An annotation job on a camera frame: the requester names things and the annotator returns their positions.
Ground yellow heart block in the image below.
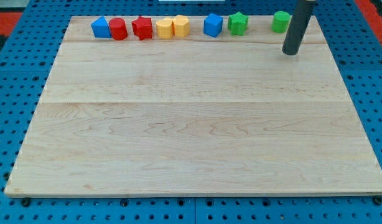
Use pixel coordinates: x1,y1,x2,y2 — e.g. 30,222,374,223
156,17,173,39

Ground blue cube block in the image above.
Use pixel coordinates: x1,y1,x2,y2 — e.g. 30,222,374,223
203,13,223,37

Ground blue triangle block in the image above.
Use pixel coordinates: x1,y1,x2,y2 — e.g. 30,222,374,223
91,16,111,38

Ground red cylinder block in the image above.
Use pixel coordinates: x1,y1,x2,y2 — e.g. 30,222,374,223
108,17,128,40

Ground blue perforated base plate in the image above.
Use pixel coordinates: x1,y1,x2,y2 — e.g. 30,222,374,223
0,0,382,223

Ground red star block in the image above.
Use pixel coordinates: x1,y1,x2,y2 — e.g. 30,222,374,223
131,16,153,40

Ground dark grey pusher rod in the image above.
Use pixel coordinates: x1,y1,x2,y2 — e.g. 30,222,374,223
282,0,316,55

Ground light wooden board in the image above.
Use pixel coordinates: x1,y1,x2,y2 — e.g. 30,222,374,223
4,16,382,198

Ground yellow hexagon block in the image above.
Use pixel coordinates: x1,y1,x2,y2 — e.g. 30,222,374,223
172,15,190,37

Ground green star block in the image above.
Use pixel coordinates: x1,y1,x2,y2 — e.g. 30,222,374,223
228,12,249,36

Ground green cylinder block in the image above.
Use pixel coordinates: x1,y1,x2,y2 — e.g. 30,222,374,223
271,11,291,33

